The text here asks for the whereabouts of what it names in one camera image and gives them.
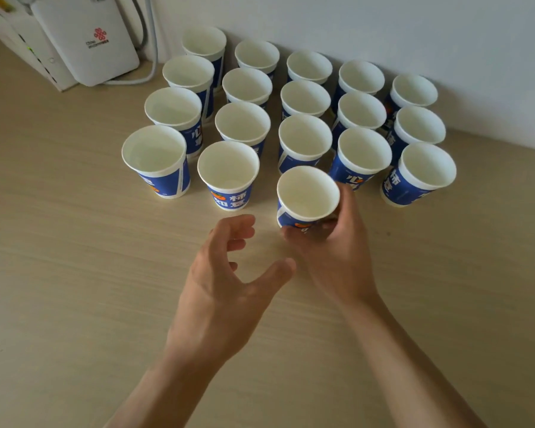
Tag person's left hand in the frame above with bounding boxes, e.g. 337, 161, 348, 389
166, 214, 298, 367

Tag light grey cable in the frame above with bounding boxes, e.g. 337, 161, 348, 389
103, 0, 159, 86

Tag person's left forearm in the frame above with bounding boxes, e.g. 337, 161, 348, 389
103, 341, 235, 428

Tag person's right hand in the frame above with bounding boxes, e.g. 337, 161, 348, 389
283, 182, 380, 309

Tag white router with red logo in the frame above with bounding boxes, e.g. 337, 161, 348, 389
30, 0, 141, 88

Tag dark grey cable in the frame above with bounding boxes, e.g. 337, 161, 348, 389
128, 0, 149, 52

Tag white plastic device box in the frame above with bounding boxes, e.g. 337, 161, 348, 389
0, 0, 79, 93

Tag rows of blue cups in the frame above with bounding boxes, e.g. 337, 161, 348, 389
121, 26, 457, 212

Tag blue printed paper cup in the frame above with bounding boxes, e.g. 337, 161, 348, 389
276, 166, 341, 230

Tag person's right forearm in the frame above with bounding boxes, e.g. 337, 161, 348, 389
338, 293, 489, 428

